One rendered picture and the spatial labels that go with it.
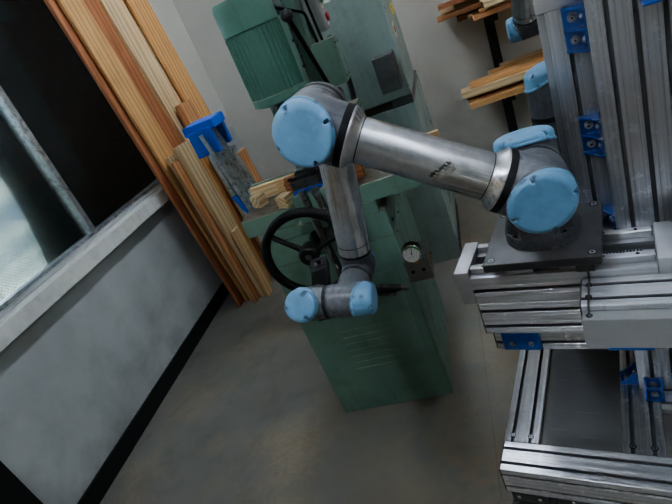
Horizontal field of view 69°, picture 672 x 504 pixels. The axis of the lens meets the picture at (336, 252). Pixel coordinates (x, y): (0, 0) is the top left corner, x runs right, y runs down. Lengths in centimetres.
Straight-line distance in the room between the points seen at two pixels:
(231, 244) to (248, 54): 167
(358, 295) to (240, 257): 207
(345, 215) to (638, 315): 59
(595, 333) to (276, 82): 108
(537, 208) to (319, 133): 38
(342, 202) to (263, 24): 68
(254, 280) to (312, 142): 232
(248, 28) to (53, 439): 173
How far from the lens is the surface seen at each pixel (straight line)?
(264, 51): 155
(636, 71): 115
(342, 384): 197
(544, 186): 87
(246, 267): 309
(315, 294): 107
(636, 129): 118
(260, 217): 162
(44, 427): 235
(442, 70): 387
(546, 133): 102
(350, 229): 110
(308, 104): 85
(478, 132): 399
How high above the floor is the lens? 139
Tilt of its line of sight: 25 degrees down
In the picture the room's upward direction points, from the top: 24 degrees counter-clockwise
